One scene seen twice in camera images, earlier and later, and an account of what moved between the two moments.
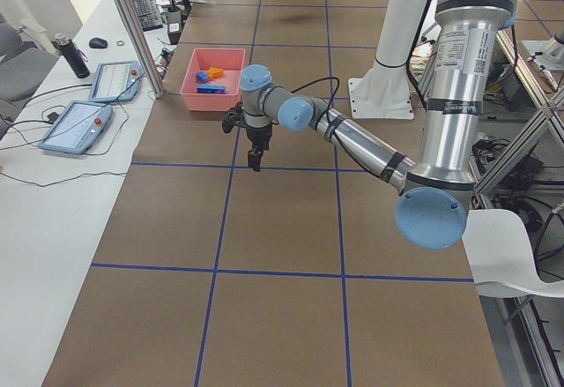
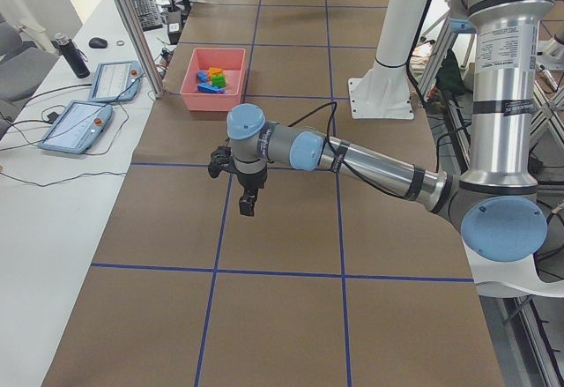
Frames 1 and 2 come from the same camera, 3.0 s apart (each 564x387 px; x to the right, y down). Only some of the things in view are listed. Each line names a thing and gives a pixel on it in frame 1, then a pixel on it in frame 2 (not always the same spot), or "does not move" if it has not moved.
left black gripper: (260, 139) to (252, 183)
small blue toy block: (203, 77) does not move
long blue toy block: (212, 89) does not move
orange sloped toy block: (215, 72) does not move
